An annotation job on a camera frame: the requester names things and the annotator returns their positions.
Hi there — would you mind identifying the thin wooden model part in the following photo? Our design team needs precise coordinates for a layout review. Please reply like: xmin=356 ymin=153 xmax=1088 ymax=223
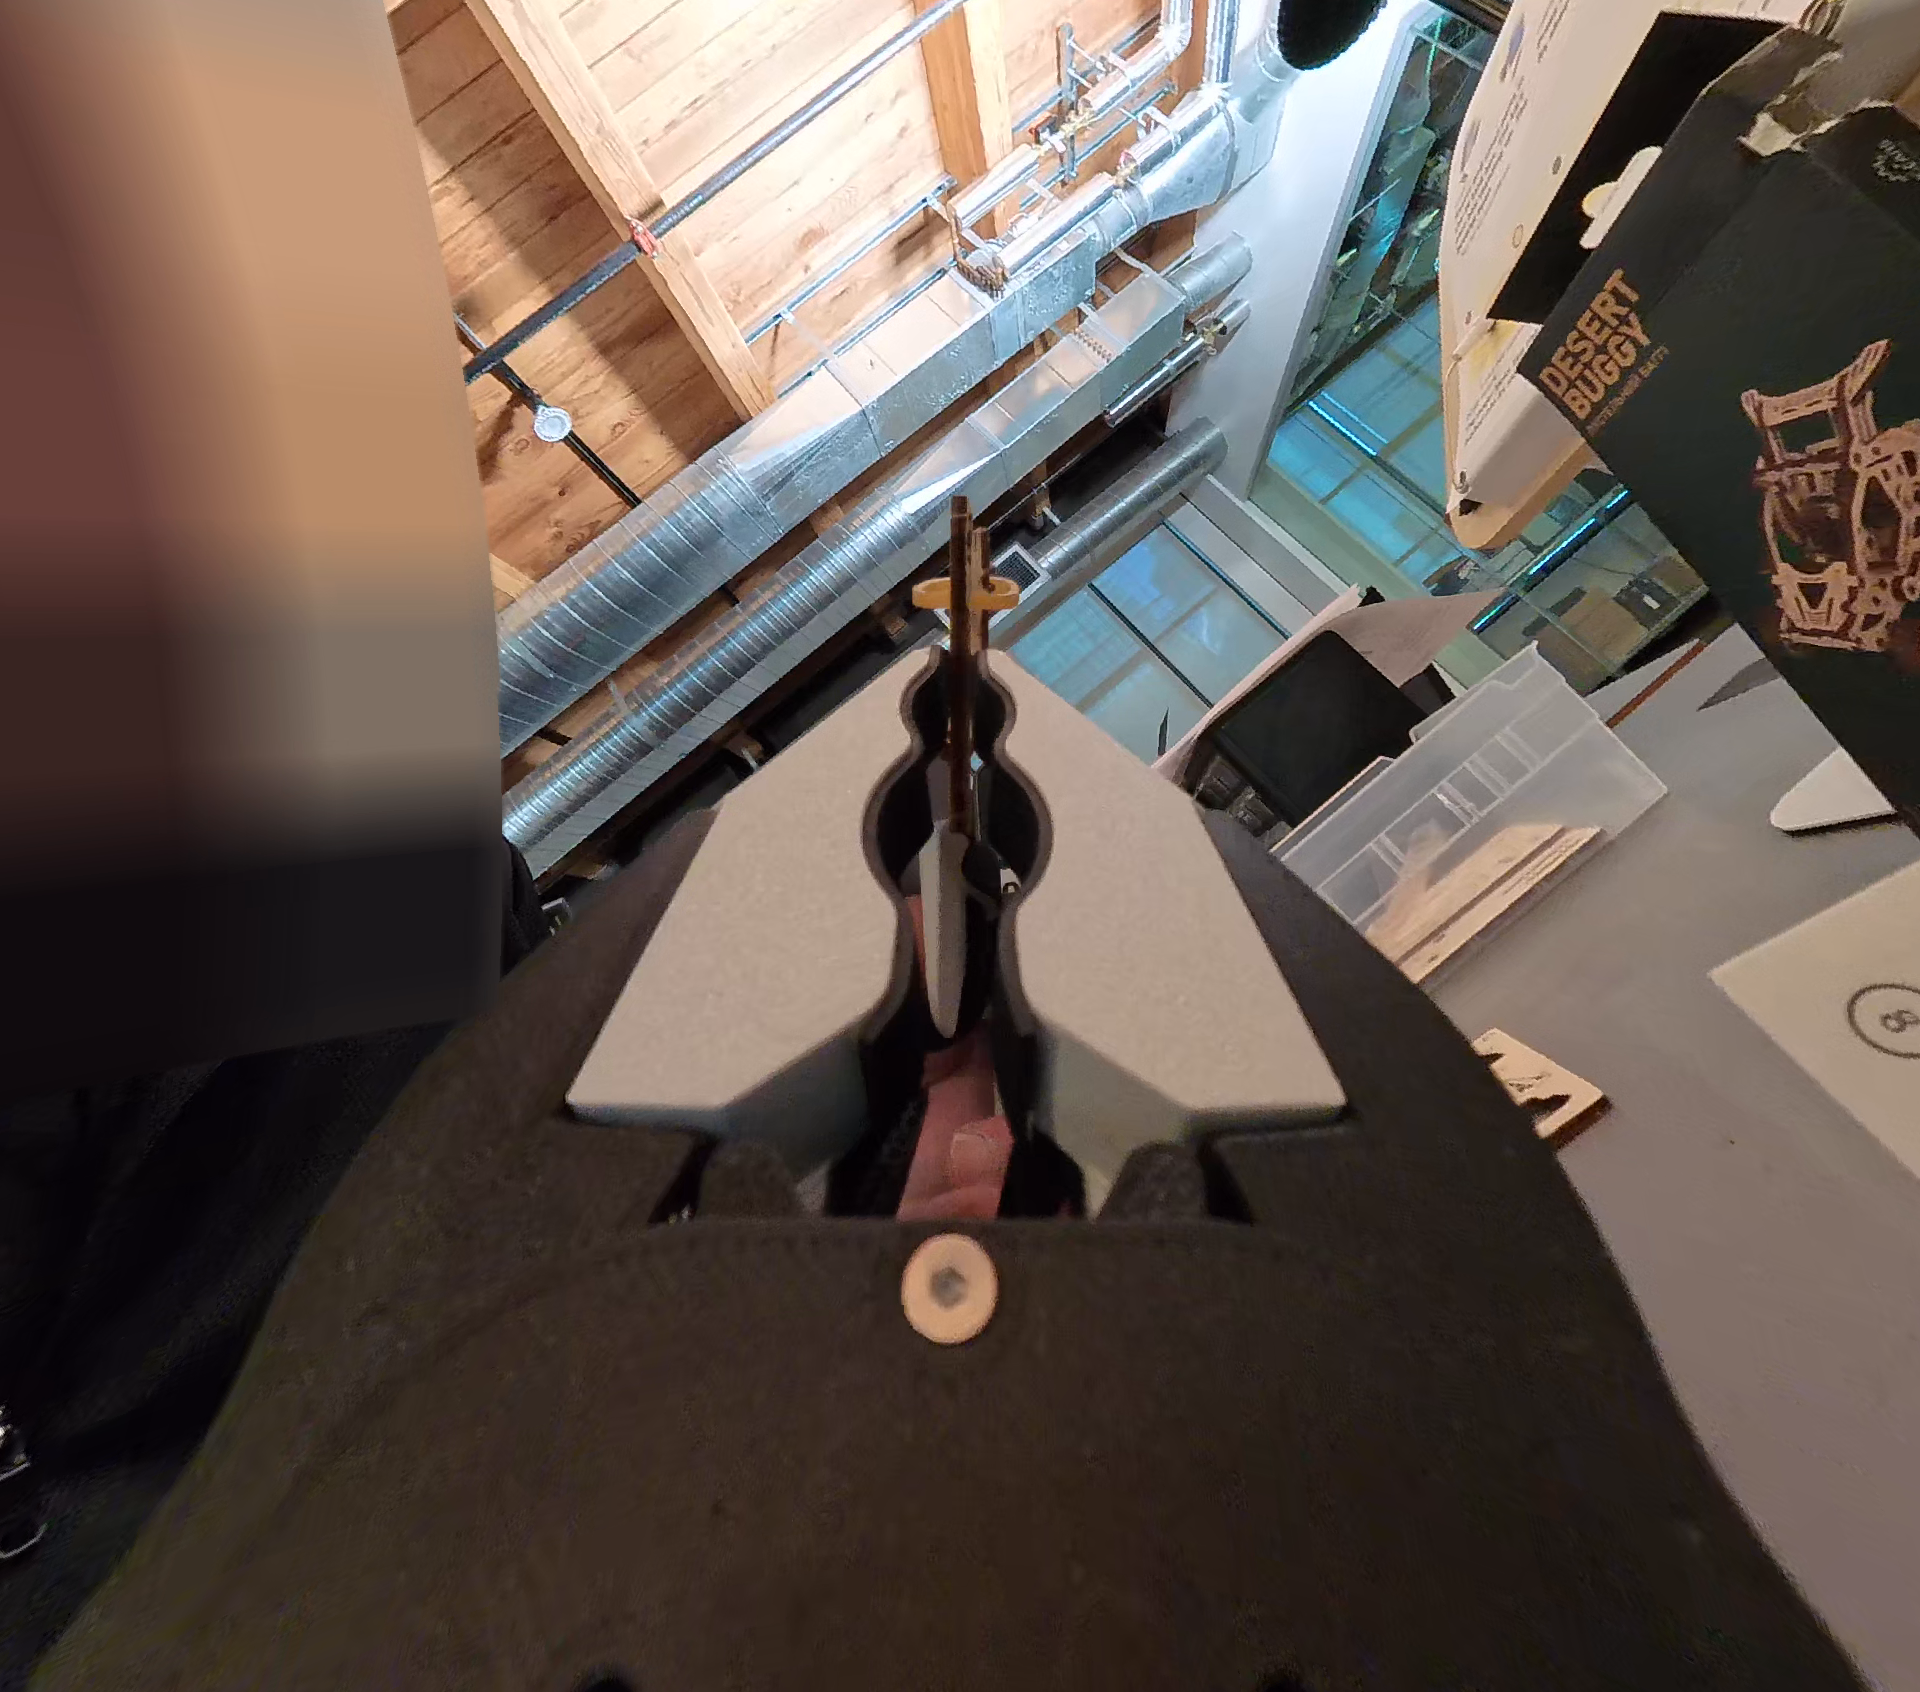
xmin=912 ymin=495 xmax=1029 ymax=1038

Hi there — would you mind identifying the wooden parts sheet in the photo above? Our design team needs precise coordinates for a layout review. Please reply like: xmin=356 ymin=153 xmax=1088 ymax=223
xmin=1349 ymin=821 xmax=1607 ymax=978

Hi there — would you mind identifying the black office chair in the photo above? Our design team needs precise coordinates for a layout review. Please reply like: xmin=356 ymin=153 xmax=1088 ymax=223
xmin=1200 ymin=634 xmax=1433 ymax=828

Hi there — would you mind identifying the white stand base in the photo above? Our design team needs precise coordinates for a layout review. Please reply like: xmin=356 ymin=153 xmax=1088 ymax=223
xmin=1766 ymin=744 xmax=1908 ymax=840

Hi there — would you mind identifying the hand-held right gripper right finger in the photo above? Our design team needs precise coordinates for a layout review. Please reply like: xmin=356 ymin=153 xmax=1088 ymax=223
xmin=982 ymin=647 xmax=1348 ymax=1217

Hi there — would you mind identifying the small loose wooden part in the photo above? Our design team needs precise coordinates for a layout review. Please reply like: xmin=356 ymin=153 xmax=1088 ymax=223
xmin=1462 ymin=1027 xmax=1610 ymax=1142

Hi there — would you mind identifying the black ceiling pipe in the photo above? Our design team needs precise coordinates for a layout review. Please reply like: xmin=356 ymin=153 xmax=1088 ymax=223
xmin=454 ymin=0 xmax=1277 ymax=523

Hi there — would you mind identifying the clear plastic organizer box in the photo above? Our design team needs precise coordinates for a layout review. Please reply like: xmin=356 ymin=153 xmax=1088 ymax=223
xmin=1271 ymin=642 xmax=1670 ymax=989

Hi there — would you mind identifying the dark model kit box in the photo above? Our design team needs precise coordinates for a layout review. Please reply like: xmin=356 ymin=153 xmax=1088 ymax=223
xmin=1513 ymin=24 xmax=1920 ymax=811

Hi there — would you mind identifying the person's left hand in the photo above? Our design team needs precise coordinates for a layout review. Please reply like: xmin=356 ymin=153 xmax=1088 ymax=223
xmin=896 ymin=1043 xmax=1009 ymax=1223

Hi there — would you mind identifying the white card with round mark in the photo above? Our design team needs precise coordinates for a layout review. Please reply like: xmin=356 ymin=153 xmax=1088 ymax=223
xmin=1706 ymin=878 xmax=1920 ymax=1217

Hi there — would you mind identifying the silver round air duct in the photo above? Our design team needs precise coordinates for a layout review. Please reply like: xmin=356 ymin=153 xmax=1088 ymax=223
xmin=492 ymin=234 xmax=1260 ymax=755
xmin=501 ymin=416 xmax=1235 ymax=876

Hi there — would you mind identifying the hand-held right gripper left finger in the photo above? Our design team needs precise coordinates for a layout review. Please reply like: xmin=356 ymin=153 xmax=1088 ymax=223
xmin=566 ymin=647 xmax=962 ymax=1191

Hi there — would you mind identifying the silver rectangular air duct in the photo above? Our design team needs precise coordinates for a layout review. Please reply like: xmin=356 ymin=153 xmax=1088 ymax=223
xmin=715 ymin=93 xmax=1254 ymax=523

